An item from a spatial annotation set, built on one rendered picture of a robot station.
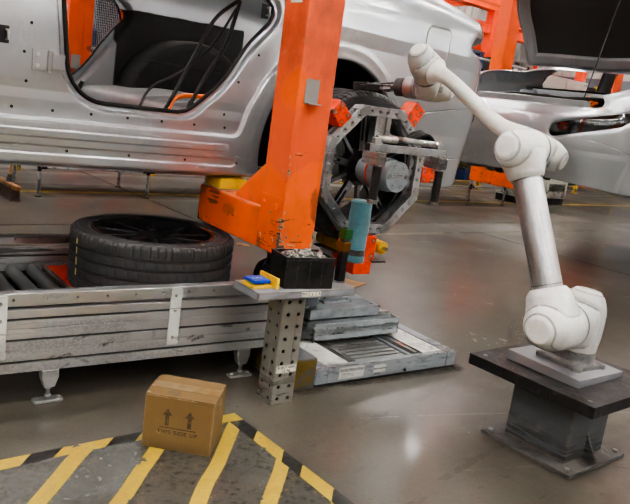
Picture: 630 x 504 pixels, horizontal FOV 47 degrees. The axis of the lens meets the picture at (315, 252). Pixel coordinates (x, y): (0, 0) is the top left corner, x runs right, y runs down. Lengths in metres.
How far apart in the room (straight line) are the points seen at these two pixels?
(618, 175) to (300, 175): 3.21
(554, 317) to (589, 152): 3.10
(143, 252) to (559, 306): 1.47
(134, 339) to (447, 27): 2.22
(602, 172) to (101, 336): 3.85
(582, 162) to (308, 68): 3.12
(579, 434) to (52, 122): 2.19
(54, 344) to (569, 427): 1.76
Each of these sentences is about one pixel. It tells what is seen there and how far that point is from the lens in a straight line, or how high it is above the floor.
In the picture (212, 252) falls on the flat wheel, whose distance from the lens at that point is 2.85.
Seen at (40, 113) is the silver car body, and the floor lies 0.93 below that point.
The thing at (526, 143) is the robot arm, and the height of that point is 1.07.
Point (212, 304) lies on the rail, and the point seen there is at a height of 0.31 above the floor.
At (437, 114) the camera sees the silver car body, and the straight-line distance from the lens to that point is 3.87.
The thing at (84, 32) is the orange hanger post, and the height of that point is 1.33.
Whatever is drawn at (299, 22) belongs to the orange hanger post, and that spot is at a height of 1.38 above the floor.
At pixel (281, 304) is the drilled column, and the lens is 2.61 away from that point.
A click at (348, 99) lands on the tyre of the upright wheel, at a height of 1.13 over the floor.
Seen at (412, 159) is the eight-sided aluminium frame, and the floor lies 0.91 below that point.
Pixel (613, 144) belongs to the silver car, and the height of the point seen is 1.09.
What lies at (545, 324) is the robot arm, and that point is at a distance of 2.44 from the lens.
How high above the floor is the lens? 1.12
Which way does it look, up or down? 12 degrees down
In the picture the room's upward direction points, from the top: 8 degrees clockwise
